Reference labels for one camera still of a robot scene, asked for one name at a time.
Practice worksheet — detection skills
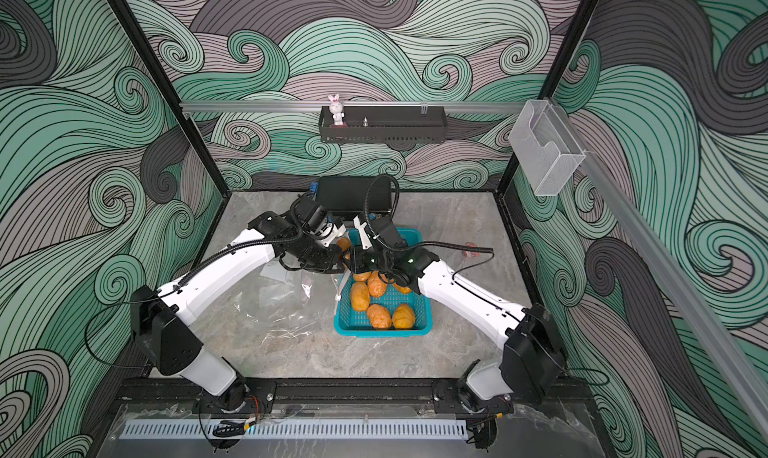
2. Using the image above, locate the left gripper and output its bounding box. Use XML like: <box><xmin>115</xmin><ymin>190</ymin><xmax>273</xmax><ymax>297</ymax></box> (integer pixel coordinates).
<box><xmin>293</xmin><ymin>236</ymin><xmax>347</xmax><ymax>275</ymax></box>

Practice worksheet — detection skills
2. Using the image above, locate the clear pink-zipper bag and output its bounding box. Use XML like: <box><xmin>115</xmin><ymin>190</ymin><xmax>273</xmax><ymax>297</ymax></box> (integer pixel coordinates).
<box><xmin>305</xmin><ymin>217</ymin><xmax>352</xmax><ymax>311</ymax></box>

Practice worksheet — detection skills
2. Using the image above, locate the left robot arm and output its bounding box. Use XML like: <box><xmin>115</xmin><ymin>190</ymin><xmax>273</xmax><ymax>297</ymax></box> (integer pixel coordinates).
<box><xmin>130</xmin><ymin>193</ymin><xmax>346</xmax><ymax>412</ymax></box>

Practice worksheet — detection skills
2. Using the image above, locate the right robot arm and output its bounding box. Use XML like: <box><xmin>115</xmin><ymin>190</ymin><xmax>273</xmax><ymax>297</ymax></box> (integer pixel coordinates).
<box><xmin>345</xmin><ymin>174</ymin><xmax>566</xmax><ymax>404</ymax></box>

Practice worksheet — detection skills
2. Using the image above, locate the clear blue-zipper bag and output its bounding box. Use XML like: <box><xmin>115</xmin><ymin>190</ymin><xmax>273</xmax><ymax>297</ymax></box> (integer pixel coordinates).
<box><xmin>235</xmin><ymin>261</ymin><xmax>337</xmax><ymax>345</ymax></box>

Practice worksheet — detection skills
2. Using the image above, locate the black aluminium case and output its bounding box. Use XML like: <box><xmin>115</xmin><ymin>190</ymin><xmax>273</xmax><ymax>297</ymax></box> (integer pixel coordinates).
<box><xmin>315</xmin><ymin>176</ymin><xmax>393</xmax><ymax>219</ymax></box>

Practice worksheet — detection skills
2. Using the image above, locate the pink small toy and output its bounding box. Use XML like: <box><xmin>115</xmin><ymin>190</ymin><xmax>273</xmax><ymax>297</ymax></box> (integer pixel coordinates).
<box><xmin>462</xmin><ymin>242</ymin><xmax>482</xmax><ymax>259</ymax></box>

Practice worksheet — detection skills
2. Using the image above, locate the white pink bunny figurine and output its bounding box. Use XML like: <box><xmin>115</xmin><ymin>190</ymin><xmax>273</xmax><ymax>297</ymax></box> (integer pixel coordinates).
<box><xmin>328</xmin><ymin>94</ymin><xmax>347</xmax><ymax>127</ymax></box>

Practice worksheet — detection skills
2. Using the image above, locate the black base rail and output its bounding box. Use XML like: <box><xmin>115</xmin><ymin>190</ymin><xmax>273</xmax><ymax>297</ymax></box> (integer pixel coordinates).
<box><xmin>128</xmin><ymin>376</ymin><xmax>517</xmax><ymax>408</ymax></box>

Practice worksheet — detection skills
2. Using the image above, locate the black wall shelf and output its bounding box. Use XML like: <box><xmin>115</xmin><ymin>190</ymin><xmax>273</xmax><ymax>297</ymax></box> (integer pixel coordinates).
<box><xmin>318</xmin><ymin>105</ymin><xmax>448</xmax><ymax>145</ymax></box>

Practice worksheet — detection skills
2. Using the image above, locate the white slotted cable duct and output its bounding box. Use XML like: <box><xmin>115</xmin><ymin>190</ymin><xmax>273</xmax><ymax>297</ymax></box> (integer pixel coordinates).
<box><xmin>118</xmin><ymin>418</ymin><xmax>469</xmax><ymax>441</ymax></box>

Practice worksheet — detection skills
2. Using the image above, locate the clear acrylic wall holder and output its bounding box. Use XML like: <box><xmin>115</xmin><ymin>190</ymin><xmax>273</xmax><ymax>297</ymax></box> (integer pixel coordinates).
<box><xmin>509</xmin><ymin>100</ymin><xmax>585</xmax><ymax>197</ymax></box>

